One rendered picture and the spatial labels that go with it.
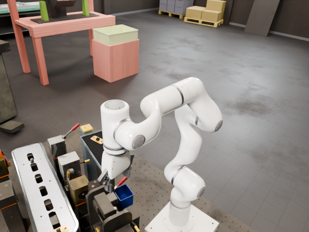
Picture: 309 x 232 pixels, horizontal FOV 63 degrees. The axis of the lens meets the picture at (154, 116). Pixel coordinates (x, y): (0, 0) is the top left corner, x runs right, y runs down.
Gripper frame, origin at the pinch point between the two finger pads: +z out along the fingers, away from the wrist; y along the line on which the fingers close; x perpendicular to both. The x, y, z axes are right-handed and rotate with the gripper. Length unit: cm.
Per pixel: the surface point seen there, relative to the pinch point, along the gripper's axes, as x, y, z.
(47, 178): -57, -2, 37
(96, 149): -40, -24, 21
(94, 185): -26.0, -9.4, 27.8
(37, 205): -45, 11, 37
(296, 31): -89, -955, 107
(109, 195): -12.3, -6.7, 22.3
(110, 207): -5.8, -0.8, 19.5
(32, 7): -655, -346, 52
